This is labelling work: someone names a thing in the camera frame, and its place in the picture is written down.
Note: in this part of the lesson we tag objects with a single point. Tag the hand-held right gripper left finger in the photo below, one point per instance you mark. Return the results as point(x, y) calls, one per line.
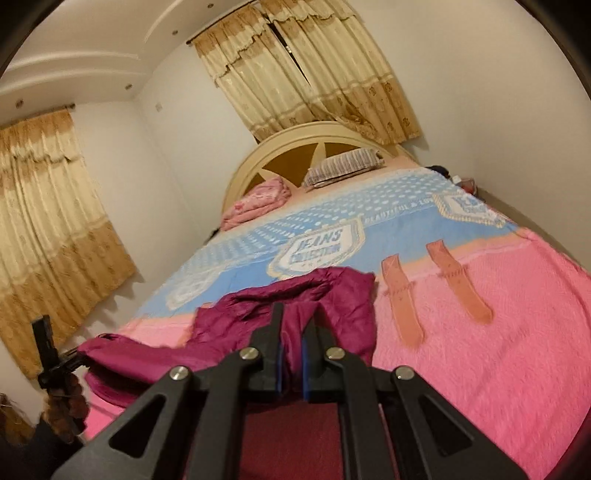
point(279, 369)

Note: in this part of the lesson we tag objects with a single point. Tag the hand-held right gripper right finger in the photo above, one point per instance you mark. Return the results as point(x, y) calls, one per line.
point(305, 369)

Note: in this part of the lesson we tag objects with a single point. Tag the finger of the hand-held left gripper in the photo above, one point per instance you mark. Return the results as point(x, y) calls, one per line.
point(74, 359)

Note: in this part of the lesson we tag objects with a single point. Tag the magenta quilted puffer jacket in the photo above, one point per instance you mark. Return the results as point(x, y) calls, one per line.
point(231, 318)

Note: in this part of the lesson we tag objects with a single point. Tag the person's left forearm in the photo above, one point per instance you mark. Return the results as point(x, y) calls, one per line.
point(46, 447)

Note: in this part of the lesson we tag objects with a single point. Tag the person's left hand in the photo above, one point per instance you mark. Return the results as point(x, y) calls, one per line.
point(69, 401)

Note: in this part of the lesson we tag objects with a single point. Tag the wide beige patterned curtain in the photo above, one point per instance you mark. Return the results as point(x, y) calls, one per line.
point(51, 240)

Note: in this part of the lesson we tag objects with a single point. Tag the dark bedside object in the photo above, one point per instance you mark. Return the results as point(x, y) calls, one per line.
point(438, 170)
point(214, 233)

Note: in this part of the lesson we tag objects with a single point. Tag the bed with pink blue bedspread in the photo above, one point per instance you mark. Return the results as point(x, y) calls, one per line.
point(461, 346)

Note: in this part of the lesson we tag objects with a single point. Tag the folded pink floral quilt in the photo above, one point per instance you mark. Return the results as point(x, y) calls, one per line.
point(256, 203)

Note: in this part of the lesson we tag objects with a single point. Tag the cream wooden headboard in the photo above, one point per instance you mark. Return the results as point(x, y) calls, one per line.
point(249, 170)

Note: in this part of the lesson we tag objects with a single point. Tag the striped pillow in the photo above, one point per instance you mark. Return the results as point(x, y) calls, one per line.
point(344, 166)

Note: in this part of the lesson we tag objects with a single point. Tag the beige patterned curtain panel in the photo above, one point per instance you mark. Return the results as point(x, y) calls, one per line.
point(258, 83)
point(360, 78)

